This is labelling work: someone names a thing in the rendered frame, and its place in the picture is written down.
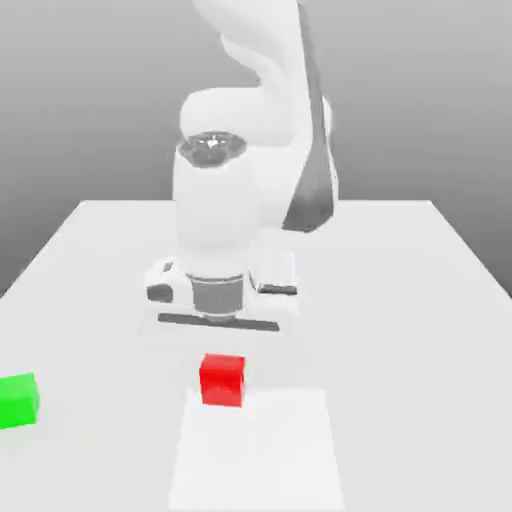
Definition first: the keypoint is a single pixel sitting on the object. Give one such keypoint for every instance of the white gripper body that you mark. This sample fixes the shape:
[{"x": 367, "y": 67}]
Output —
[{"x": 218, "y": 332}]

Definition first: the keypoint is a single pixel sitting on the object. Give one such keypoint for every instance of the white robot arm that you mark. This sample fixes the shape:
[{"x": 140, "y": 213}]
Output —
[{"x": 216, "y": 208}]

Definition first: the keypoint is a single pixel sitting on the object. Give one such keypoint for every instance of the small red cube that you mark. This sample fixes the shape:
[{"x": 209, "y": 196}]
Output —
[{"x": 222, "y": 380}]

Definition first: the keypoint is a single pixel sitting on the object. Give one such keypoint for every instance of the small green cube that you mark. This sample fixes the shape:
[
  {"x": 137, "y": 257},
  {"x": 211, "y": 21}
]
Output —
[{"x": 16, "y": 402}]

